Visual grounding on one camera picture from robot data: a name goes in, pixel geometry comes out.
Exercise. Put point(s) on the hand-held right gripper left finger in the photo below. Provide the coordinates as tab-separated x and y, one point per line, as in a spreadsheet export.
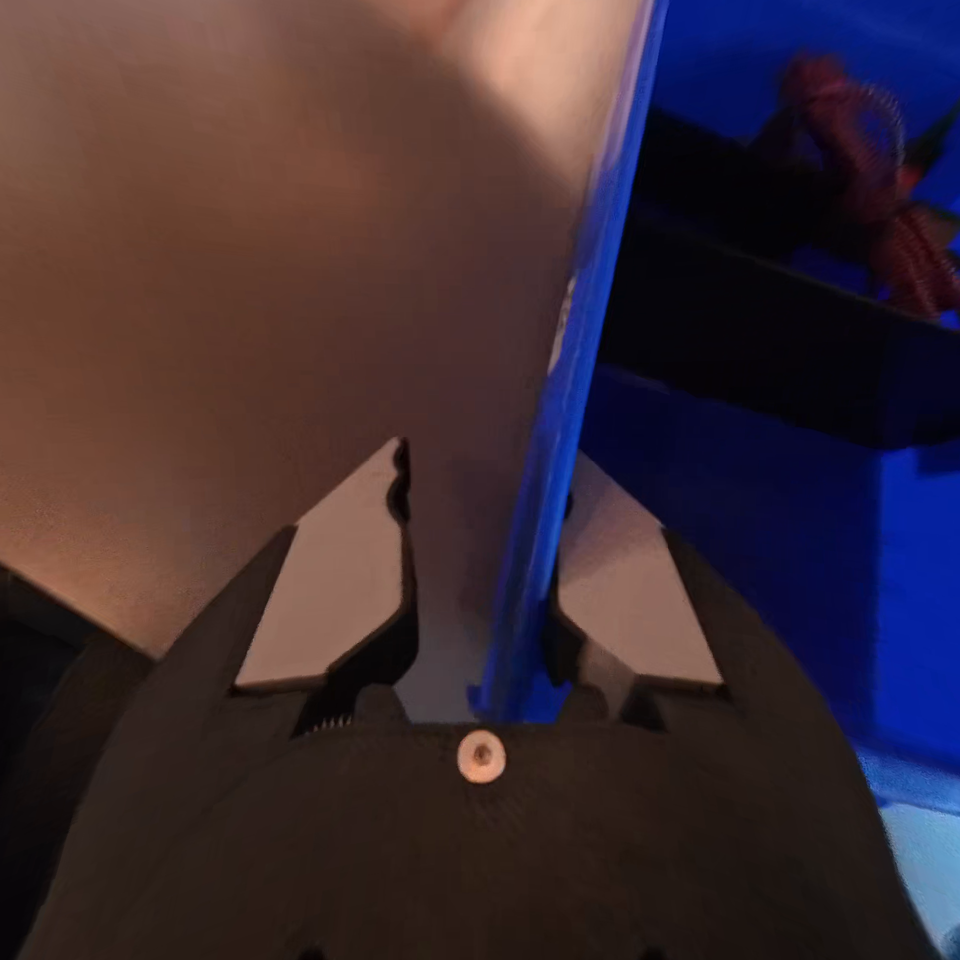
330	600

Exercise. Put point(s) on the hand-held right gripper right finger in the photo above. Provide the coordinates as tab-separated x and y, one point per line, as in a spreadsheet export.
637	600

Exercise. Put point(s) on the translucent plastic bin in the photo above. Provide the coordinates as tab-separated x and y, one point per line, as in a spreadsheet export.
750	562

